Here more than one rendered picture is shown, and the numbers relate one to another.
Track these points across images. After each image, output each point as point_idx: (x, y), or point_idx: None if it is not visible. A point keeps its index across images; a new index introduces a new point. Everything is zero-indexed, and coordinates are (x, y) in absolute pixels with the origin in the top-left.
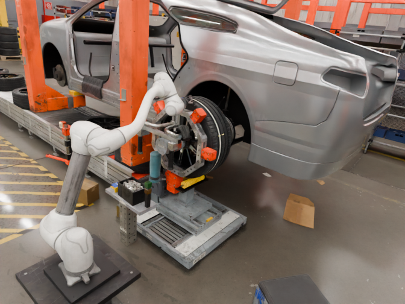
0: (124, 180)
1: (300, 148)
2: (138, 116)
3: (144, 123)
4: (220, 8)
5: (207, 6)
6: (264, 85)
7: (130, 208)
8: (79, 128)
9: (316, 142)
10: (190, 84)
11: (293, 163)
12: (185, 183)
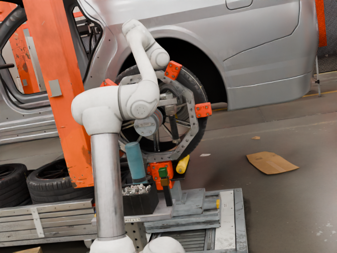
0: None
1: (284, 65)
2: (146, 67)
3: None
4: None
5: None
6: (219, 18)
7: (150, 219)
8: (97, 95)
9: (297, 51)
10: (119, 57)
11: (284, 85)
12: (182, 165)
